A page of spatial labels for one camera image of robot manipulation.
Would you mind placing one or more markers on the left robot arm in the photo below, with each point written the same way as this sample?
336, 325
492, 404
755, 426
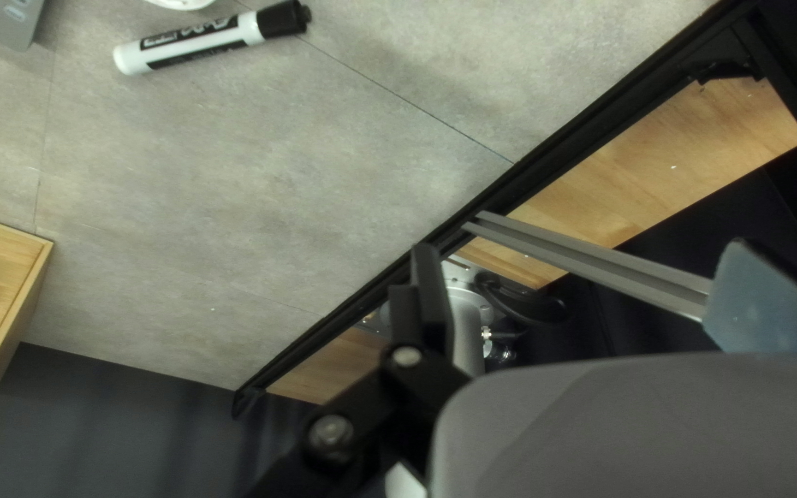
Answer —
464, 311

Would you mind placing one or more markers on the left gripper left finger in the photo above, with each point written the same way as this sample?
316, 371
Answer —
412, 387

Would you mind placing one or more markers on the white and black marker pen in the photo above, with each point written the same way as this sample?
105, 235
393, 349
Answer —
191, 41

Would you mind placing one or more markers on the white tape roll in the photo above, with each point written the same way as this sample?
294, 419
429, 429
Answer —
180, 3

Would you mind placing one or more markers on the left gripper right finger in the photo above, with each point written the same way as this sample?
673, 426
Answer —
765, 304

